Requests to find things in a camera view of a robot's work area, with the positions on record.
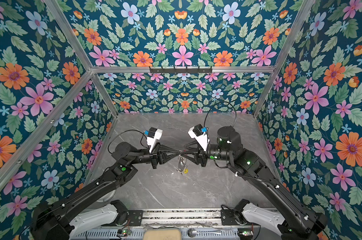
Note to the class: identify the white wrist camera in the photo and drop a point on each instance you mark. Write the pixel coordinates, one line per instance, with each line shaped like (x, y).
(199, 133)
(153, 137)

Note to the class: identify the bunch of keys yellow tag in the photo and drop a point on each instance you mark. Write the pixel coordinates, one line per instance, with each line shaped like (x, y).
(182, 171)

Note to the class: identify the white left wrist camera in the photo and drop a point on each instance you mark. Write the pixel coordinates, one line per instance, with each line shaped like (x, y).
(153, 137)

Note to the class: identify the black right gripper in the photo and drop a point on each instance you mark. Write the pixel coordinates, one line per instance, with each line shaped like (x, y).
(201, 158)

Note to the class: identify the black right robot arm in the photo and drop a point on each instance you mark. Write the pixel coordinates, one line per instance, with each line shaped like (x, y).
(292, 220)

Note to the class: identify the aluminium frame corner post right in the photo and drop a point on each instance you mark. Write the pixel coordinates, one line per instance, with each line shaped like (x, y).
(302, 15)

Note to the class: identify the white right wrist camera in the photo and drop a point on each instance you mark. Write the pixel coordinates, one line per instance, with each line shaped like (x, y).
(199, 133)

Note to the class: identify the aluminium frame bar left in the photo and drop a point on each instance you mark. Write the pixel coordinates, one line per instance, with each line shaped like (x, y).
(11, 167)

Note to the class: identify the black hook rack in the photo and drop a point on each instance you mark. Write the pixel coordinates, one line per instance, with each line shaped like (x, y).
(180, 70)

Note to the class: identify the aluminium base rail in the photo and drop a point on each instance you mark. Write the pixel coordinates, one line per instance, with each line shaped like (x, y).
(196, 217)

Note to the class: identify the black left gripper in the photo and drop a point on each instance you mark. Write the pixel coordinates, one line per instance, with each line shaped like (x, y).
(155, 154)

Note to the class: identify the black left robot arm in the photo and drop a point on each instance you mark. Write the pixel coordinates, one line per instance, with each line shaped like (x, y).
(66, 218)

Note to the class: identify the aluminium frame horizontal bar back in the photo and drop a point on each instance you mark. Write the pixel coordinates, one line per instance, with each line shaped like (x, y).
(131, 70)

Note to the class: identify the metal spoon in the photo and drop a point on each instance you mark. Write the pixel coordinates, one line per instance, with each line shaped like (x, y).
(192, 233)

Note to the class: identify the aluminium frame corner post left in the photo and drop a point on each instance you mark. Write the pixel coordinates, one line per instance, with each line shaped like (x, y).
(67, 30)

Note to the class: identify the aluminium frame corner post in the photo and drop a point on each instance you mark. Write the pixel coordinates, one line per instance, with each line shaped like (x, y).
(67, 30)
(302, 15)

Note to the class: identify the beige pad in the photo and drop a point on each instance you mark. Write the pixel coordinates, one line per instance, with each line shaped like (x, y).
(163, 234)

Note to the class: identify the large keyring with red grip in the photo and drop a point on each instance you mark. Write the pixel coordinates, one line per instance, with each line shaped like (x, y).
(181, 162)

